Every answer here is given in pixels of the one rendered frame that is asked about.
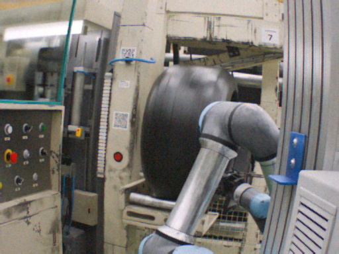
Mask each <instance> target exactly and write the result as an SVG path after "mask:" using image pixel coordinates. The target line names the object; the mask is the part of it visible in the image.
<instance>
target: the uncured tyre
mask: <svg viewBox="0 0 339 254"><path fill-rule="evenodd" d="M221 101H230V102H235V103H239V101H238V88H237V84H236V80H235V78H234V77H233V76H232V75H231V74H230V73H229V72H228V71H227V70H226V69H223V68H221V67H215V66H208V65H194V64H182V63H181V64H177V65H172V66H170V67H168V68H167V69H166V70H165V71H163V72H162V73H161V74H160V75H159V76H158V77H157V78H156V79H155V81H154V83H153V85H152V87H151V89H150V92H149V94H148V98H147V100H146V104H145V107H144V114H143V117H142V126H141V133H140V144H141V145H140V152H141V163H142V171H143V174H144V178H145V180H146V183H147V184H148V185H149V187H150V188H151V189H152V191H153V192H154V194H156V195H157V196H159V197H161V198H169V199H174V200H177V199H178V197H179V194H180V192H181V190H182V188H183V186H184V184H185V181H186V179H187V177H188V174H189V173H190V171H191V168H192V166H193V164H194V162H195V160H196V158H197V155H198V153H199V151H200V149H201V145H200V143H199V138H200V135H201V131H200V128H201V127H200V125H199V121H200V115H201V113H202V112H203V110H204V109H205V108H206V107H207V106H209V105H210V104H212V103H215V102H221Z"/></svg>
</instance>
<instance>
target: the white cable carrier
mask: <svg viewBox="0 0 339 254"><path fill-rule="evenodd" d="M105 75H113V73H106V74H105ZM112 80H113V78H105V80H104V82H105V83H104V87H103V88H104V89H106V90H104V91H103V92H104V94H103V96H104V97H103V100H105V101H103V103H104V104H102V107H104V108H102V112H101V114H104V115H101V121H103V122H101V126H100V128H102V129H100V132H101V133H100V134H99V135H100V136H99V138H100V140H99V142H102V143H99V146H100V147H99V149H101V150H99V151H98V152H99V153H98V156H100V157H98V159H99V161H98V168H97V170H100V171H97V172H102V173H104V172H105V165H106V149H107V147H106V145H107V135H108V129H107V128H108V127H109V122H108V121H109V111H110V103H111V98H110V96H111V88H112ZM107 100H108V101H107ZM99 163H100V164H99Z"/></svg>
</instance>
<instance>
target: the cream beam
mask: <svg viewBox="0 0 339 254"><path fill-rule="evenodd" d="M262 27H266V28H274V29H279V44H272V43H268V42H262ZM283 33H284V31H283V23H282V22H273V21H267V20H260V19H245V18H241V17H226V16H214V15H212V16H211V15H194V14H169V13H168V19H167V26H166V37H165V39H167V40H169V41H181V42H182V43H183V44H181V47H191V48H210V49H219V50H227V48H226V46H233V47H238V49H246V50H256V51H265V52H274V53H280V54H283V51H284V47H283V45H284V37H283Z"/></svg>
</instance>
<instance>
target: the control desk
mask: <svg viewBox="0 0 339 254"><path fill-rule="evenodd" d="M63 121H64V106H62V105H39V104H31V105H30V104H21V103H19V104H13V103H0V254H63V253H62V251H63V249H62V226H61V225H62V221H61V218H62V216H61V193H60V191H61V176H62V174H61V168H62V163H61V160H62V138H63Z"/></svg>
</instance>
